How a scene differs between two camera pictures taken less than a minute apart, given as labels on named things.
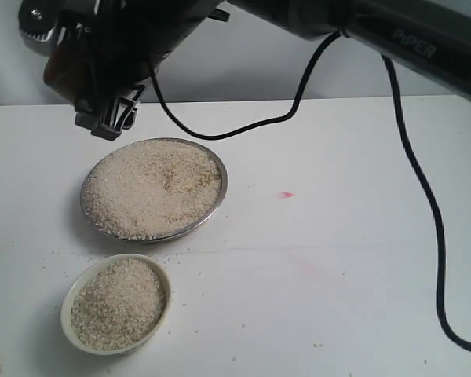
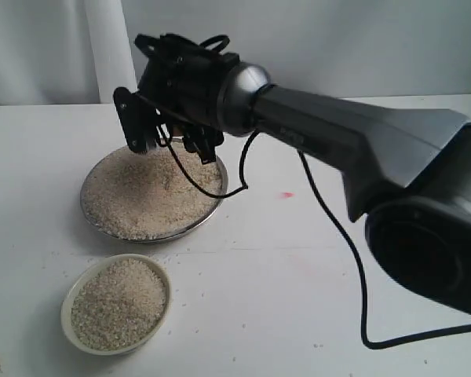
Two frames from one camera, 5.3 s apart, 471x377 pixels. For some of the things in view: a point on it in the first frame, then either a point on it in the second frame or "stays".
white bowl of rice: x=115 y=304 stays
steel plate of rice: x=154 y=190 stays
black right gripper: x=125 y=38 -> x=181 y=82
